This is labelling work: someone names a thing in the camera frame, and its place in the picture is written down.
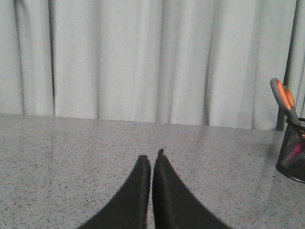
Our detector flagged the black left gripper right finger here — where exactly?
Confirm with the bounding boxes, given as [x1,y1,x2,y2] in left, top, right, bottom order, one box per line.
[152,149,229,229]

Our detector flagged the grey orange scissors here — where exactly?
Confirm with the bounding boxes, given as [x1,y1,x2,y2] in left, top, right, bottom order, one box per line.
[270,78,305,140]

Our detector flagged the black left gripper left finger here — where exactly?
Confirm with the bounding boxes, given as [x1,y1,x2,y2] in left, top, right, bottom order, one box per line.
[80,155,151,229]

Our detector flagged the black mesh pen holder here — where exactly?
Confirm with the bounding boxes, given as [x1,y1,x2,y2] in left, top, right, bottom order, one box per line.
[276,118,305,183]

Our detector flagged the pink marker pen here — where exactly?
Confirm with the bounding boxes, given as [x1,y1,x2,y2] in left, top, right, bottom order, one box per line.
[285,141,305,166]

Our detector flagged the white curtain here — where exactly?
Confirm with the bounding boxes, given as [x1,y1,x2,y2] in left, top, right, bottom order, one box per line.
[0,0,305,130]

